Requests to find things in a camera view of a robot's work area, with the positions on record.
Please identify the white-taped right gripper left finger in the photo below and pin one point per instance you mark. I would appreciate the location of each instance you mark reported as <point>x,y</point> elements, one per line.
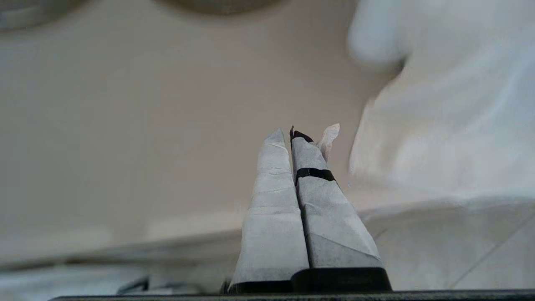
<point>271,234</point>

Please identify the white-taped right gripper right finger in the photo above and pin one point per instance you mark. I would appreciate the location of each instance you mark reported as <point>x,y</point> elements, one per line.
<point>330,225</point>

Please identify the white bowls at right edge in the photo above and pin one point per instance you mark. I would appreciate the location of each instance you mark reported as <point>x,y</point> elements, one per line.
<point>459,125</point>

